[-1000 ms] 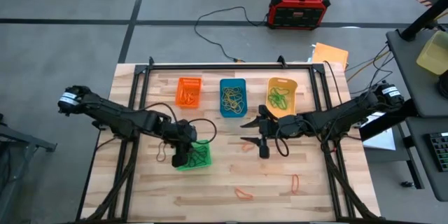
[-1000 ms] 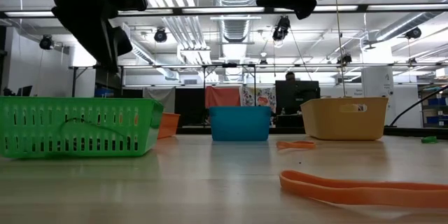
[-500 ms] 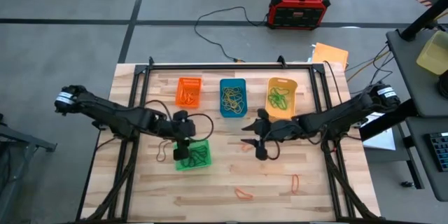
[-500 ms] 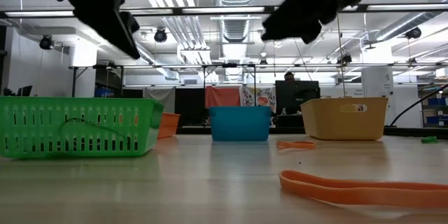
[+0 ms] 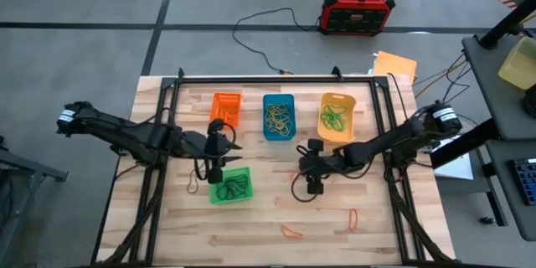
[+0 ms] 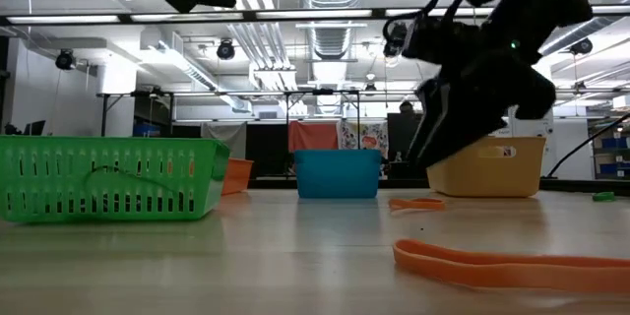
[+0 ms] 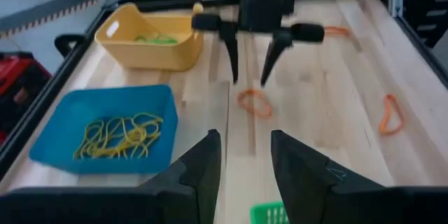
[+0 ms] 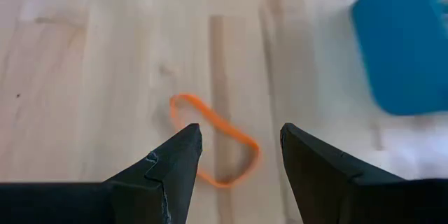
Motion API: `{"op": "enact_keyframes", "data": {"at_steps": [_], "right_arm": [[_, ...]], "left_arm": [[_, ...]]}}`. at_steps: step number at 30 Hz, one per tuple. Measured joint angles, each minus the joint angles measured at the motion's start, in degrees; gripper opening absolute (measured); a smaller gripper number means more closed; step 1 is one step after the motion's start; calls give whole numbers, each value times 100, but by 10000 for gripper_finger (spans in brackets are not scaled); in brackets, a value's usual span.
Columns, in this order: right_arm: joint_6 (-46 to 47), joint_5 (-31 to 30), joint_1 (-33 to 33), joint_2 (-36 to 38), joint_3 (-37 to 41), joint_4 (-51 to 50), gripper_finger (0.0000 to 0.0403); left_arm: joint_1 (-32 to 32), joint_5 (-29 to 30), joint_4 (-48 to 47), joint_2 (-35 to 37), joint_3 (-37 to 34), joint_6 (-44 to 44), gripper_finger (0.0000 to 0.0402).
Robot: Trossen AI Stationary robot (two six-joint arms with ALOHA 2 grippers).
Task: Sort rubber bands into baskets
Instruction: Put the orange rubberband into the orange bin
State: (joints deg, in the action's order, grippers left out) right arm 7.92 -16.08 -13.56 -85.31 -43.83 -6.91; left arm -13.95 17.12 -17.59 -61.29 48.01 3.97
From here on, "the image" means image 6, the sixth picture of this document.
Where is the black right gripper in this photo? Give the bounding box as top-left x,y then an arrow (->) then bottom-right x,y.
401,0 -> 595,168

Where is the reddish brown rubber band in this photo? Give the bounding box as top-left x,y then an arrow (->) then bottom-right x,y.
388,197 -> 447,213

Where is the black rubber band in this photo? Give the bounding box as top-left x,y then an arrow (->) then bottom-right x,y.
81,164 -> 183,208

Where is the orange rubber band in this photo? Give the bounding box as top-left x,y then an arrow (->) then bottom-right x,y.
392,238 -> 630,295

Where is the large black monitor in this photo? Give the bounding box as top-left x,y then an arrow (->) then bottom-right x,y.
387,112 -> 425,161

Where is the black ceiling spotlight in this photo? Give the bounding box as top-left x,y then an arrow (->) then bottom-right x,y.
383,22 -> 410,59
570,37 -> 595,56
216,38 -> 236,61
54,48 -> 77,71

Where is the yellow plastic bin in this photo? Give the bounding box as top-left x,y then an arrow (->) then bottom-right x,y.
425,136 -> 547,199

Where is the patterned cloth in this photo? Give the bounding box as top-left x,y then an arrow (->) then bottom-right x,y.
337,120 -> 390,158

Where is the blue plastic bin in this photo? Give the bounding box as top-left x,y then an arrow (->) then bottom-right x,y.
293,149 -> 383,201

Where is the blue crate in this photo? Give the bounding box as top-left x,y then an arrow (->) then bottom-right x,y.
132,122 -> 161,138

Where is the grey cloth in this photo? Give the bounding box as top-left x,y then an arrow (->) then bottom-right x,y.
200,122 -> 248,159

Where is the storage shelf with boxes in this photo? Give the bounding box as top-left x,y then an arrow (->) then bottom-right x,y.
588,117 -> 630,181

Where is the black partition panel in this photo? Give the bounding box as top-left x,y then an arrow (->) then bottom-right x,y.
245,123 -> 289,178

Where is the green slotted plastic basket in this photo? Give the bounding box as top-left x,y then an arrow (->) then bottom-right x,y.
0,135 -> 231,224

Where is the orange slotted plastic basket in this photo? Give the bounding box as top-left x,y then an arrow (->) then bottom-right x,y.
220,157 -> 256,197

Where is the small black monitor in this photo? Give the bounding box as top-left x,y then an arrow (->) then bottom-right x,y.
23,119 -> 47,137

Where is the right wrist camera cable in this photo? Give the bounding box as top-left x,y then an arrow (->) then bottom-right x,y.
382,0 -> 467,60

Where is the background workstation frame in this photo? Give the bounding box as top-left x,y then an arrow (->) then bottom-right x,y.
97,87 -> 630,178

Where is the black aluminium frame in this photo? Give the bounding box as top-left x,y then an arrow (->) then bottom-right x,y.
0,6 -> 630,196

